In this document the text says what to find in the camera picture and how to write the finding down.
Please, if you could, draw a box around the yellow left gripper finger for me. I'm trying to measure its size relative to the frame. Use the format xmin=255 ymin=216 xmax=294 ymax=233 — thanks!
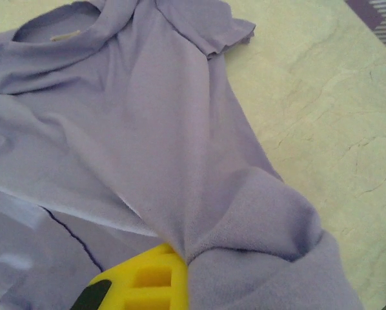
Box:
xmin=70 ymin=243 xmax=190 ymax=310

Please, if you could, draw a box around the purple t-shirt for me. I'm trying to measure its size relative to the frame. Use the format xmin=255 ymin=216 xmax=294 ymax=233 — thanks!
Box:
xmin=0 ymin=0 xmax=365 ymax=310

